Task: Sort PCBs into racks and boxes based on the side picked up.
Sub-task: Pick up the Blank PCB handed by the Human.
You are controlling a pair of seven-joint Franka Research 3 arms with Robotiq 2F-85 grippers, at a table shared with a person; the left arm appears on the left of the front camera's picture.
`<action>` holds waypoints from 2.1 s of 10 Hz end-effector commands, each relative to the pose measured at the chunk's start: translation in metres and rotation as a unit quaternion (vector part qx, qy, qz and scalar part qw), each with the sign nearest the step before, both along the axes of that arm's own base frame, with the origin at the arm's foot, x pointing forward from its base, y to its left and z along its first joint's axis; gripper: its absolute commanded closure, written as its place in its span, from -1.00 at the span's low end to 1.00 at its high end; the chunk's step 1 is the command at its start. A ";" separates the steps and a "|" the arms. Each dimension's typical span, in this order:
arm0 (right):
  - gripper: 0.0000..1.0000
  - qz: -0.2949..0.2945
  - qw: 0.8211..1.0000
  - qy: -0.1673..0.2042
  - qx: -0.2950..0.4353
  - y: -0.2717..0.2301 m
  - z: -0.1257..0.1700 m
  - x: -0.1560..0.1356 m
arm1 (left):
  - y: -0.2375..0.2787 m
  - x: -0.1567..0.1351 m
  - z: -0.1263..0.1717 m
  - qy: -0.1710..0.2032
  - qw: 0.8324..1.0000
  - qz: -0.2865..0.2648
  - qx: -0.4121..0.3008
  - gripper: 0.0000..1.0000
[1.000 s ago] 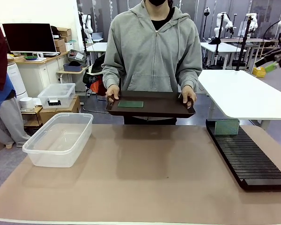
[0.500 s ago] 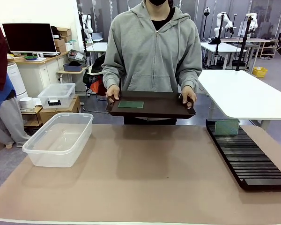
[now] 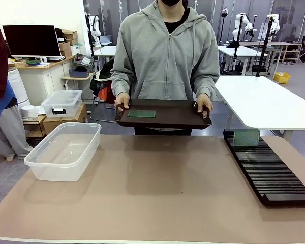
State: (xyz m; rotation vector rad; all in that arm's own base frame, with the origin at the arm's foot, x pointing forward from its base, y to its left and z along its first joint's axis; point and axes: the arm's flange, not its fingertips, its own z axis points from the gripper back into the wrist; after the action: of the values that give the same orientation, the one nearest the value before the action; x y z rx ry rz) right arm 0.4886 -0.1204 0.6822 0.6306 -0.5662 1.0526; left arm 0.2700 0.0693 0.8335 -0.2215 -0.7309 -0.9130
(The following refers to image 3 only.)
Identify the person's right hand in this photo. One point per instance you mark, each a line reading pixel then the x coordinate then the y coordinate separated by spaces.
pixel 123 99

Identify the person's left forearm grey sleeve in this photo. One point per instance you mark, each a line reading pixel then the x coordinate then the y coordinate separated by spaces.
pixel 206 84

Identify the green PCB board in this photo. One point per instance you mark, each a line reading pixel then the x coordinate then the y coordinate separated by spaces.
pixel 246 138
pixel 141 113

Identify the small wooden side shelf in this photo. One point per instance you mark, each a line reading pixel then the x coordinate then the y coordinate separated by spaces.
pixel 35 127

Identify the grey packaged tray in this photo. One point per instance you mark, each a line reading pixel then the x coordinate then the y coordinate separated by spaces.
pixel 84 60

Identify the white background table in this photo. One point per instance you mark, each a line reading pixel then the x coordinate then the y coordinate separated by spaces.
pixel 244 52

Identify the black computer monitor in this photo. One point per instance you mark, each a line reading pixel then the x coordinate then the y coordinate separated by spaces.
pixel 31 40

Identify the large white table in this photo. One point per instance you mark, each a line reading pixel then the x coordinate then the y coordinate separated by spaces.
pixel 264 101

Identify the blue grey bin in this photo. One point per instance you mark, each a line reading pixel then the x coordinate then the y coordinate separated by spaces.
pixel 78 73

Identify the bystander in grey trousers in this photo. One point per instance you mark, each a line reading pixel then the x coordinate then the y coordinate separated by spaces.
pixel 0 63

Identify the white background desk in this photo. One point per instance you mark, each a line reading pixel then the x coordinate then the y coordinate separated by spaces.
pixel 106 50

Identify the black chair with clothes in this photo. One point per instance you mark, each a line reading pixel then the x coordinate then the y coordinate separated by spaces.
pixel 104 73

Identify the large brown cardboard box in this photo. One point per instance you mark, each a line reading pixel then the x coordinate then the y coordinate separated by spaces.
pixel 71 122

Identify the yellow plastic basket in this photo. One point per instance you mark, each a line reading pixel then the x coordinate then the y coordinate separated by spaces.
pixel 282 78

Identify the person's right forearm grey sleeve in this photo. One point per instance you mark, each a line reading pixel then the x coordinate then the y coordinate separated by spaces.
pixel 120 81

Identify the green dish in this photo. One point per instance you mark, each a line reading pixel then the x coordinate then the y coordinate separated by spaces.
pixel 34 62

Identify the person in grey hoodie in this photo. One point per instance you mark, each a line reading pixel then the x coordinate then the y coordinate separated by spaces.
pixel 165 56

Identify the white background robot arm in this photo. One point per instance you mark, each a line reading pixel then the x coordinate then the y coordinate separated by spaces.
pixel 236 31
pixel 96 28
pixel 275 25

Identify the black camera stand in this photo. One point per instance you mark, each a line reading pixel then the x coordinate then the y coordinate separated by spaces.
pixel 236 50
pixel 265 45

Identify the clear lidded storage box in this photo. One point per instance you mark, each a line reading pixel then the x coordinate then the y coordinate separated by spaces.
pixel 61 101

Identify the wooden shelf unit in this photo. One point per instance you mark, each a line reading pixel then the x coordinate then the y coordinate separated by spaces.
pixel 292 53

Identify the white cabinet desk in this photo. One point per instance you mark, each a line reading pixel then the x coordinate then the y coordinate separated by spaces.
pixel 43 81

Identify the person's left hand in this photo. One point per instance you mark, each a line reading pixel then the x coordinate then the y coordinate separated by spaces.
pixel 204 101

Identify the orange cloth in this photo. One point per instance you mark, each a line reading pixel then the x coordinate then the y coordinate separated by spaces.
pixel 105 95

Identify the black slotted PCB rack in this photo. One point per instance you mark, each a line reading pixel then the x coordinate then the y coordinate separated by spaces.
pixel 269 167

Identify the small wooden side table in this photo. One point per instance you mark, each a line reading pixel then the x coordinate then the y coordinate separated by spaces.
pixel 77 78

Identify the black light stand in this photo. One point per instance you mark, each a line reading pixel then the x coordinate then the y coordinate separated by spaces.
pixel 224 12

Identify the dark brown serving tray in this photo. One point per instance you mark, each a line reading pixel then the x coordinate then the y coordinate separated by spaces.
pixel 172 117

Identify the grey laptop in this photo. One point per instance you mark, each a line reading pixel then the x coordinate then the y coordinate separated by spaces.
pixel 106 40

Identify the white round device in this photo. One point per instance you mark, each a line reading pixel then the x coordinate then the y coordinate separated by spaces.
pixel 29 111

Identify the white air purifier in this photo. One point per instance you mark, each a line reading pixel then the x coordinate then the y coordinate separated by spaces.
pixel 17 86

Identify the clear plastic box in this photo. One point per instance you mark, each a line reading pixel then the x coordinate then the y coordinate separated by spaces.
pixel 63 165

